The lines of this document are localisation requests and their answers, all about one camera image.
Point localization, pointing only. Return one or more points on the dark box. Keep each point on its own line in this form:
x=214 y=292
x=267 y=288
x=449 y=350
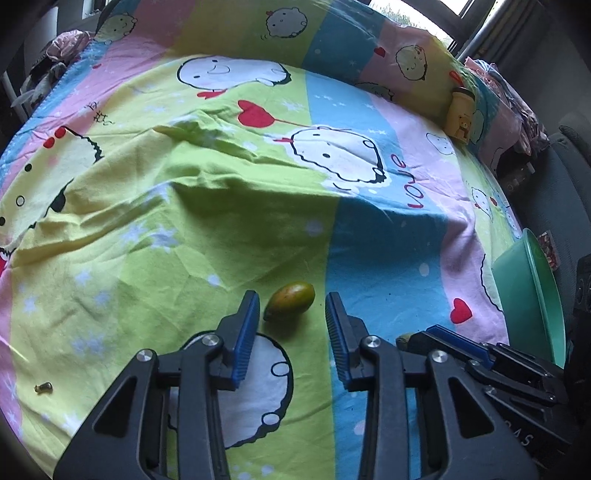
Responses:
x=517 y=177

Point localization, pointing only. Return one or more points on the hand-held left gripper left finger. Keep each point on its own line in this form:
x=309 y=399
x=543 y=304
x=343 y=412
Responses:
x=242 y=341

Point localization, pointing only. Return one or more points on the floral clothes pile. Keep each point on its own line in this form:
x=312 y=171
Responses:
x=508 y=97

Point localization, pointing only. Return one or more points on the small green stalk piece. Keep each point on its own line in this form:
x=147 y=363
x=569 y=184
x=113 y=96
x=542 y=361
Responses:
x=42 y=387

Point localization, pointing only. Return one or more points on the small green jujube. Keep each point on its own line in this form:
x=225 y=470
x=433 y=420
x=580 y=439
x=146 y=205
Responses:
x=291 y=300
x=404 y=339

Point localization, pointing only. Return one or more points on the yellow cartoon bottle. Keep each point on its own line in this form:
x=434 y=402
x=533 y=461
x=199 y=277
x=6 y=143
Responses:
x=461 y=115

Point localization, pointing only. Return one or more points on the pink clothes pile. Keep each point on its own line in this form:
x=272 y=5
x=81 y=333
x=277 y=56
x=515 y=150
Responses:
x=60 y=46

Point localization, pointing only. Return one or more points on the dark grey sofa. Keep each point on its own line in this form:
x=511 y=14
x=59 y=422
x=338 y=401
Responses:
x=563 y=184

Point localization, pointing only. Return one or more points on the red patterned packet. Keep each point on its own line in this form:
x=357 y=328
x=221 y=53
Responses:
x=549 y=249

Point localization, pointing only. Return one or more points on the green plastic basin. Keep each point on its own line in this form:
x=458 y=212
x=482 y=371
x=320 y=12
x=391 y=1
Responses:
x=531 y=295

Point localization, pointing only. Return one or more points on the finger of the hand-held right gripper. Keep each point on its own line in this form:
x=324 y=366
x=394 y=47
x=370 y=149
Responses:
x=457 y=344
x=422 y=344

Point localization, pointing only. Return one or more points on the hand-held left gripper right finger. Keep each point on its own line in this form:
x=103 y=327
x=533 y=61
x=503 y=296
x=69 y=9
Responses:
x=337 y=341

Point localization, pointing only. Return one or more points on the window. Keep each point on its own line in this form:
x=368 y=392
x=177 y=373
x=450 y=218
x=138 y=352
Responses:
x=415 y=14

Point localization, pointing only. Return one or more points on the cartoon printed bedsheet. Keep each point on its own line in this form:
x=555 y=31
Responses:
x=184 y=207

